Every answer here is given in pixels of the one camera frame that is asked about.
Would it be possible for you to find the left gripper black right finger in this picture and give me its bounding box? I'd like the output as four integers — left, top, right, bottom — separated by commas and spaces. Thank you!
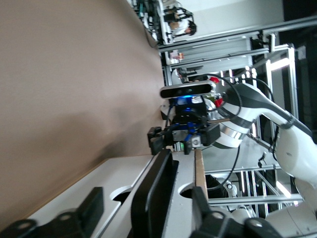
189, 186, 280, 238

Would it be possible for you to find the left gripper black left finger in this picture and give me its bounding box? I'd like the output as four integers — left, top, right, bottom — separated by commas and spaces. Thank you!
0, 186, 104, 238

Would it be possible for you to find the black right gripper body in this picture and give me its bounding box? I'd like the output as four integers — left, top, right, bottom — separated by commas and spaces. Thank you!
169, 98, 208, 154

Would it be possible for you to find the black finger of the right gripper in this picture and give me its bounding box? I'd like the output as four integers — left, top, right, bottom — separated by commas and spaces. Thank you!
202, 123, 221, 147
148, 126, 173, 156

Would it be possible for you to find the white front wooden drawer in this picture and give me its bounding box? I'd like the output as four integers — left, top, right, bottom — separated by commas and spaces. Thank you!
170, 150, 199, 238

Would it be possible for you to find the wooden top drawer cabinet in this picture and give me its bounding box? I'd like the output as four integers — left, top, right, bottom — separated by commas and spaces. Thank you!
24, 148, 209, 238

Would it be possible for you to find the white front closed drawer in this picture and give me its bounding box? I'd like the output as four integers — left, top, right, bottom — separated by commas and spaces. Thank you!
27, 155, 159, 238

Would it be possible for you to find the seated person white shirt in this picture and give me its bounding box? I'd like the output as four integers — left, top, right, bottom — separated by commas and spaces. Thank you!
169, 18, 198, 37

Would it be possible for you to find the brown table mat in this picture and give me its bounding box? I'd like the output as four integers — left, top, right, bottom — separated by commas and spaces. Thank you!
0, 0, 169, 224

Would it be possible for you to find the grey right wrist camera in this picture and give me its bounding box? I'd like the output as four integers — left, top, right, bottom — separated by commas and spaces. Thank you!
159, 80, 216, 100

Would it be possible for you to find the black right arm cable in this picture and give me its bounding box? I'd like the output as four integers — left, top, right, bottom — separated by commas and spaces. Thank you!
205, 74, 248, 190

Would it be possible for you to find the aluminium cell frame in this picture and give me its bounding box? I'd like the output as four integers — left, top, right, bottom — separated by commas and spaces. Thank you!
158, 17, 304, 216

